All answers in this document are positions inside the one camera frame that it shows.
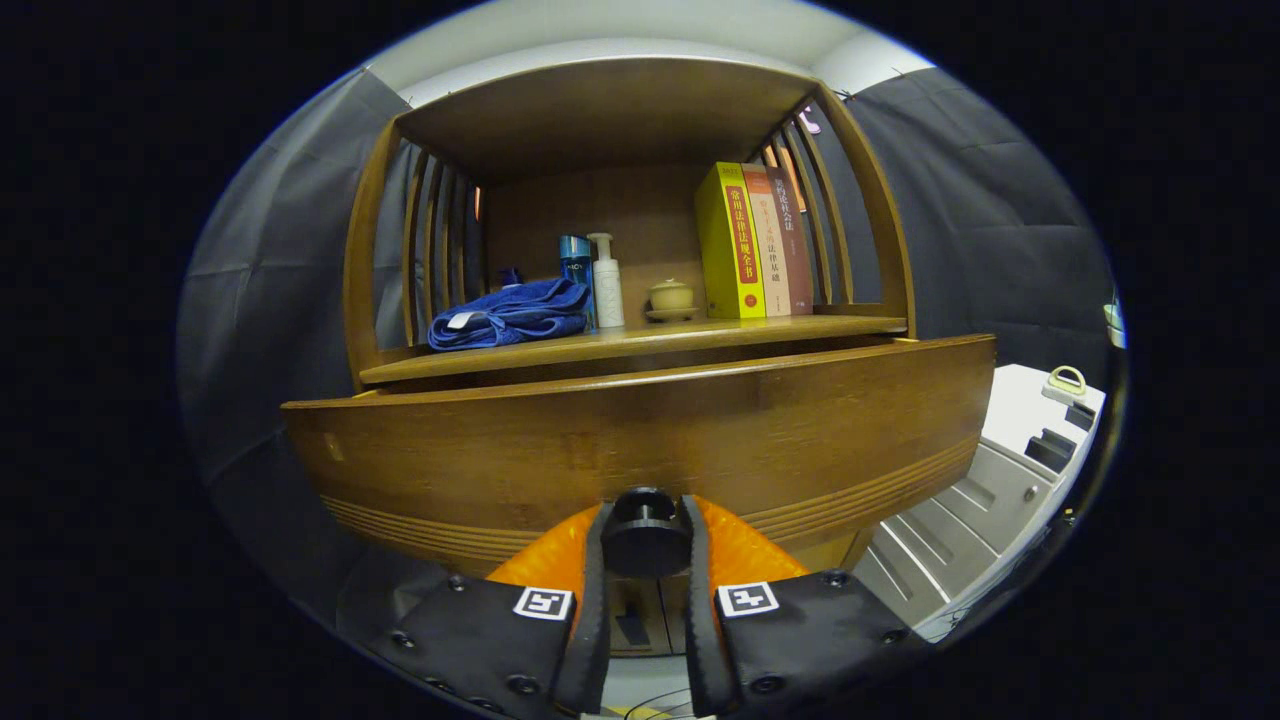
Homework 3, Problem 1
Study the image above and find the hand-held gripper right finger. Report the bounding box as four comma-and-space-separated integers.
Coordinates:
680, 495, 936, 719

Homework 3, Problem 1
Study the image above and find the tall blue bottle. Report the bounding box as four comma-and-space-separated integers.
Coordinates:
558, 235, 598, 331

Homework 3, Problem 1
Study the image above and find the wooden drawer with black knob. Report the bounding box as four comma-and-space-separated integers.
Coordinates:
282, 333, 998, 581

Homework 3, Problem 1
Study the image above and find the thick yellow book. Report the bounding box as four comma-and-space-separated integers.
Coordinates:
695, 162, 767, 320

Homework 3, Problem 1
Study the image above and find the folded blue towel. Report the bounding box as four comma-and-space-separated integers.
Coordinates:
427, 278, 593, 353

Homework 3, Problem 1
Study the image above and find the wooden cabinet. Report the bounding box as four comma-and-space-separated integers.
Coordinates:
340, 55, 919, 661

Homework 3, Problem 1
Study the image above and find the white pump bottle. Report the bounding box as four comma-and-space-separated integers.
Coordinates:
587, 233, 627, 329

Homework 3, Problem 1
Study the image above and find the small beige handled object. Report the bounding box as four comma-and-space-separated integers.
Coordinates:
1040, 365, 1088, 406

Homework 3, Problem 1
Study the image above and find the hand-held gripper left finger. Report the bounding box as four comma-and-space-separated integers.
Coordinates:
335, 495, 613, 719

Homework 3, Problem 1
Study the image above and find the brown book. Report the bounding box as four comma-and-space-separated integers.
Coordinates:
765, 165, 815, 316

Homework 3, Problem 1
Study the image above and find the white side cabinet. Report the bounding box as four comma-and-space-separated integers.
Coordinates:
850, 363, 1108, 643

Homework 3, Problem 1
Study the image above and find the orange and white book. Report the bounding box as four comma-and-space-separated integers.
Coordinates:
742, 163, 793, 318

